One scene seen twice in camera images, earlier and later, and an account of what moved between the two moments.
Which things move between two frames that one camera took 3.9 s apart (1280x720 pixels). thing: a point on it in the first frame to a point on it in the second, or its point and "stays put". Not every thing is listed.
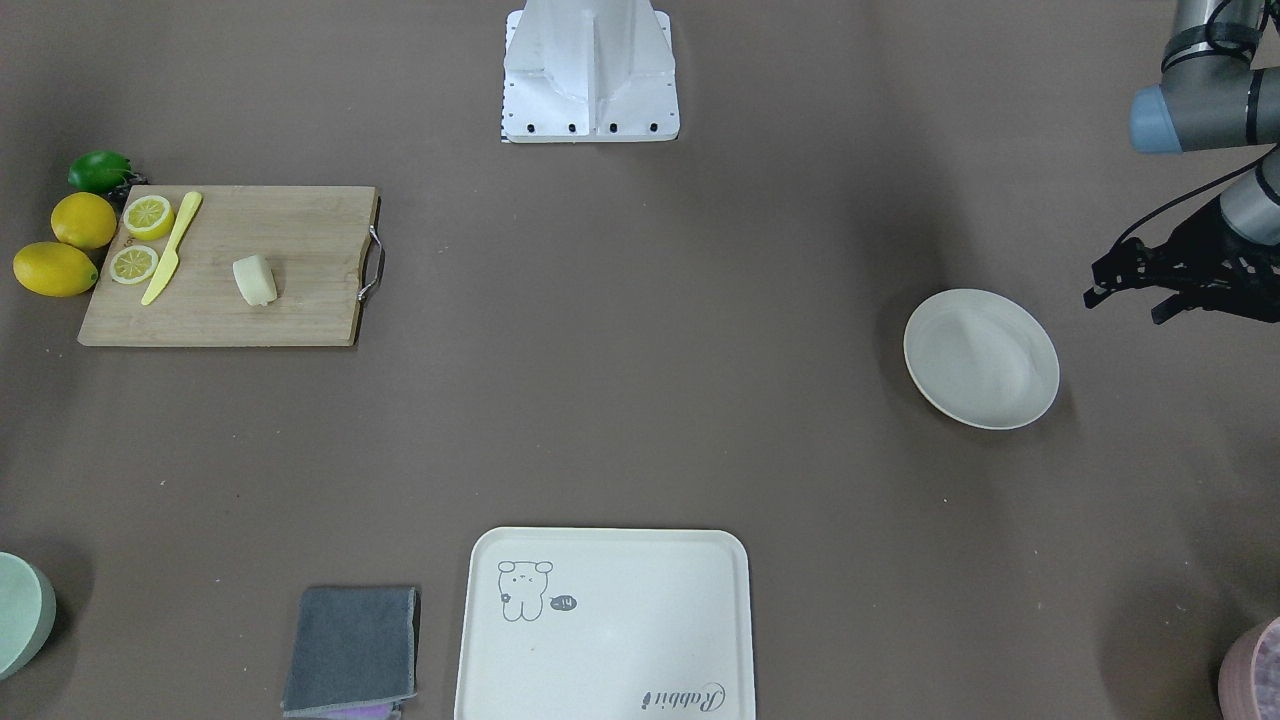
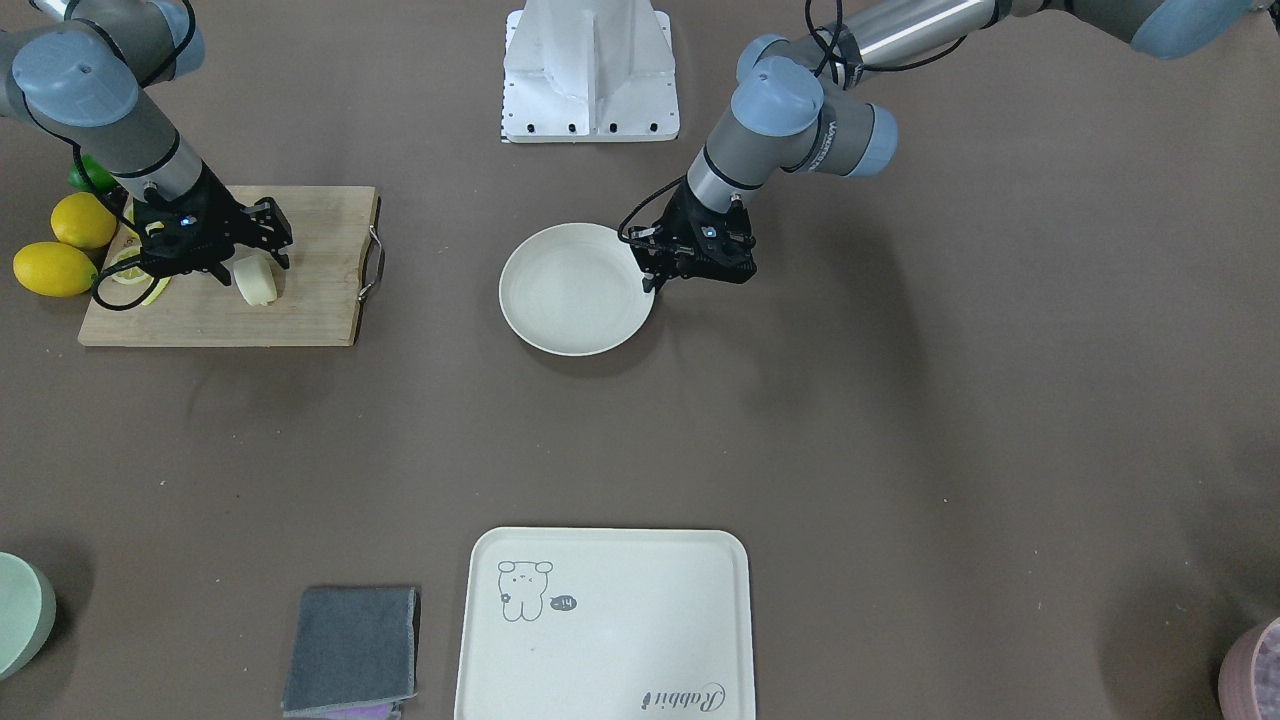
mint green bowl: [27, 613] stays put
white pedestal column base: [589, 71] stays put
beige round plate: [980, 358] to [574, 289]
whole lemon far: [54, 269] stays put
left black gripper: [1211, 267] to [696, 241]
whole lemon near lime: [83, 220] stays put
